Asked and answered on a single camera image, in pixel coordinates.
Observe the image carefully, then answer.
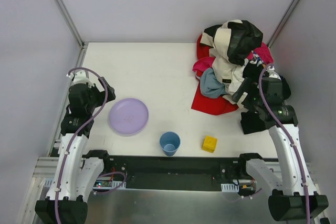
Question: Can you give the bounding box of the cream and black jacket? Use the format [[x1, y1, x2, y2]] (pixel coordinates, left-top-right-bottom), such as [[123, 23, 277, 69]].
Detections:
[[200, 19, 263, 107]]

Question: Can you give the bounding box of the grey-blue cloth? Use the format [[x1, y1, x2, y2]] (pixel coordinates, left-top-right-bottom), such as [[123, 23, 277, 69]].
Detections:
[[200, 68, 227, 99]]

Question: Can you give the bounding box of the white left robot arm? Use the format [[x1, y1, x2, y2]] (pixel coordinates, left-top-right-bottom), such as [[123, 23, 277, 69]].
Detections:
[[35, 76, 116, 223]]

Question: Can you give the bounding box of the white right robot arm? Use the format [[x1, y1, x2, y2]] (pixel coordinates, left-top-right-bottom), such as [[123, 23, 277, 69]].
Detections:
[[233, 77, 329, 223]]

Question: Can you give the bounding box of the red cloth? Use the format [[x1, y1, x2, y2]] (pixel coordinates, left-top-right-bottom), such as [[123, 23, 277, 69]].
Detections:
[[191, 35, 238, 115]]

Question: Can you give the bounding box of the black printed t-shirt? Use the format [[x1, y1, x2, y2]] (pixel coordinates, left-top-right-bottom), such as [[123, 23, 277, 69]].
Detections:
[[240, 62, 294, 134]]

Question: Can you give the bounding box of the purple plastic plate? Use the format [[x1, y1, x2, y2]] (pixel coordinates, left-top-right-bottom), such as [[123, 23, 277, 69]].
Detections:
[[108, 98, 149, 136]]

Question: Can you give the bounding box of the yellow toy cube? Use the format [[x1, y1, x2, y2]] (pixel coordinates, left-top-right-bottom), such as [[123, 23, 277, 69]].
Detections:
[[202, 136, 217, 153]]

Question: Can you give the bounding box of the blue plastic cup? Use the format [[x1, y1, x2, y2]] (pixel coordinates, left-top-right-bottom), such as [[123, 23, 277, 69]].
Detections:
[[159, 132, 181, 157]]

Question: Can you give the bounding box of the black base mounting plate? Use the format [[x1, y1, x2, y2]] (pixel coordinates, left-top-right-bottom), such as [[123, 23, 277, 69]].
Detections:
[[103, 157, 253, 191]]

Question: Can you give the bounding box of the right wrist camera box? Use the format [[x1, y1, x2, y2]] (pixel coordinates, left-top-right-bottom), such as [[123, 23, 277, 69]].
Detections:
[[261, 74, 283, 97]]

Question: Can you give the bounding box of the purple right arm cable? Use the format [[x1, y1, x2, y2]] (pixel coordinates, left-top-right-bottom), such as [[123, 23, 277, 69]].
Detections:
[[237, 63, 312, 224]]

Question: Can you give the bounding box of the left aluminium frame post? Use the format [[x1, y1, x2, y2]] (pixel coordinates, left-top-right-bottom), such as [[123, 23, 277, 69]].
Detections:
[[39, 0, 85, 49]]

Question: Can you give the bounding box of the aluminium frame post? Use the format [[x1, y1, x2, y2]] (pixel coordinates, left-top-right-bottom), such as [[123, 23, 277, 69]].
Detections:
[[267, 0, 301, 48], [39, 0, 85, 49]]

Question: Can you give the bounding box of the aluminium front rail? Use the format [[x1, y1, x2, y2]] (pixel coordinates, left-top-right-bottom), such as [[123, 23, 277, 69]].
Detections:
[[33, 156, 318, 183]]

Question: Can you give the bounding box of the right aluminium frame post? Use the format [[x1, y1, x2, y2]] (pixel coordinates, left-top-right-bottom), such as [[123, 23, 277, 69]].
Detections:
[[267, 0, 301, 48]]

